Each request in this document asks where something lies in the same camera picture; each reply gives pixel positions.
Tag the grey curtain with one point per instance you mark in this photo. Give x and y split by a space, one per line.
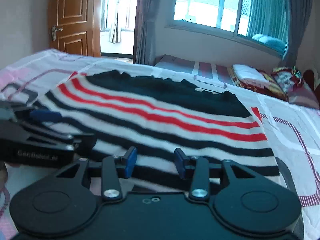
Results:
298 15
144 38

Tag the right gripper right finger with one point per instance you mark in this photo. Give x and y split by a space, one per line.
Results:
195 169

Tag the grey right curtain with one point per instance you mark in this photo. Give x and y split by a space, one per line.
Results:
298 15

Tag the balcony light curtain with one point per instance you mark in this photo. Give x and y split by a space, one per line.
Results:
114 36

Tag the low striped side mattress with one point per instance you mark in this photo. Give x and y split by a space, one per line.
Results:
203 69

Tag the red white headboard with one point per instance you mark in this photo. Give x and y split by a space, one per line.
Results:
311 77

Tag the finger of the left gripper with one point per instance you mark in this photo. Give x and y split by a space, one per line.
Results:
45 116
84 143

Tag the large window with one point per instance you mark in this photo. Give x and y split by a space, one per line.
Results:
237 20

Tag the striped pillow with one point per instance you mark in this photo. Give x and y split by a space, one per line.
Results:
295 88

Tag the grey left curtain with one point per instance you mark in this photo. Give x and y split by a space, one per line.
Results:
144 38

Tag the wooden door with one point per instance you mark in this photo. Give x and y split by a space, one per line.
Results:
80 20

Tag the blue bedding outside window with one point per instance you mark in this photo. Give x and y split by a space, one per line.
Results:
271 42

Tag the folded red patterned blanket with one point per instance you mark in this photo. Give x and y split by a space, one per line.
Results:
256 80

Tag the person's left hand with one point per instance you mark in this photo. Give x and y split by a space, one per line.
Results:
3 175

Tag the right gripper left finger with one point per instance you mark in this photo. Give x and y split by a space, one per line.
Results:
113 169

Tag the patterned bed sheet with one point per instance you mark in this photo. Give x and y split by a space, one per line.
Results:
292 130

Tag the striped knit sweater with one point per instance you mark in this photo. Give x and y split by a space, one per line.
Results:
156 116

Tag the metal door handle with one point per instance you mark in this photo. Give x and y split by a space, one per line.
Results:
53 31

